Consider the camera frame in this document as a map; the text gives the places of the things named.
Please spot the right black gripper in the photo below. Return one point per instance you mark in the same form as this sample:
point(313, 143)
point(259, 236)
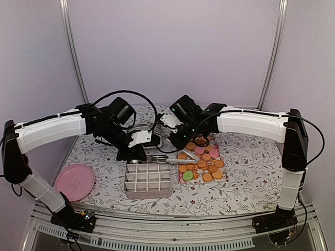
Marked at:
point(179, 144)

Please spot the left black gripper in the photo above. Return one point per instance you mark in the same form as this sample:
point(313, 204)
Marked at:
point(137, 152)

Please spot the white handled food tongs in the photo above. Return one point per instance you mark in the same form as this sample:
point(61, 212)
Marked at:
point(166, 159)

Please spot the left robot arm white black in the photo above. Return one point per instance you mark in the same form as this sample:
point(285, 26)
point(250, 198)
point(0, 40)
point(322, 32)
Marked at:
point(19, 139)

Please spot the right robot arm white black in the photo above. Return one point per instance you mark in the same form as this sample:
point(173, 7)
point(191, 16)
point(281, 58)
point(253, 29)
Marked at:
point(286, 128)

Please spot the pink sandwich cookie upper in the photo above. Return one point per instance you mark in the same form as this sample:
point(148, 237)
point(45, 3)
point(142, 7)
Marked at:
point(199, 150)

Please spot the pink sandwich cookie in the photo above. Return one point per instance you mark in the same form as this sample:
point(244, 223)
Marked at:
point(199, 150)
point(213, 153)

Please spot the pink sandwich cookie lower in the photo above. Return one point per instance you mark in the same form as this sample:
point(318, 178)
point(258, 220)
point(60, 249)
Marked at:
point(213, 153)

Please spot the floral rectangular tray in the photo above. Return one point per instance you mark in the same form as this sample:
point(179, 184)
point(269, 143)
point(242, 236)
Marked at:
point(205, 166)

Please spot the green sandwich cookie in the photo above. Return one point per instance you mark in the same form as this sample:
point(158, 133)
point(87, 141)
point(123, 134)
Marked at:
point(188, 175)

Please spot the pink round plate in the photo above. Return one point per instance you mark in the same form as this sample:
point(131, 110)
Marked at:
point(75, 182)

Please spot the metal cookie tin with dividers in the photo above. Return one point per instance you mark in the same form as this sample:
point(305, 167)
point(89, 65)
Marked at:
point(147, 181)

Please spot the floral tablecloth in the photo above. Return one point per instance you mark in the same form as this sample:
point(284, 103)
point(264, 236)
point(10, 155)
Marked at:
point(253, 166)

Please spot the round embossed biscuit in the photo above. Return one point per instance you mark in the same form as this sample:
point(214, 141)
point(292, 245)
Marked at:
point(218, 174)

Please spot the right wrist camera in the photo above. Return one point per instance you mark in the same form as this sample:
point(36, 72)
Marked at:
point(170, 121)

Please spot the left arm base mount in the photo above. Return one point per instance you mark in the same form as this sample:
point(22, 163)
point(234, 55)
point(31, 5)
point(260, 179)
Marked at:
point(68, 219)

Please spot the aluminium front rail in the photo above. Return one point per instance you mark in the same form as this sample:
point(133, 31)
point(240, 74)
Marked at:
point(121, 230)

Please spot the left aluminium corner post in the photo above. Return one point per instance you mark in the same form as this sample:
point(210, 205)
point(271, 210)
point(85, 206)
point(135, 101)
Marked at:
point(65, 14)

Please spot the aluminium corner post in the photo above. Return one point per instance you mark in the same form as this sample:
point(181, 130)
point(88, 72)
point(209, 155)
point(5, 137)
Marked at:
point(279, 28)
point(65, 14)

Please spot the right aluminium corner post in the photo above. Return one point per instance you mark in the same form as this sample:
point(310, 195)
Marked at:
point(279, 28)

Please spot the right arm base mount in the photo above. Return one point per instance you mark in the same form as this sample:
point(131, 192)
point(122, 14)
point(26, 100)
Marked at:
point(274, 221)

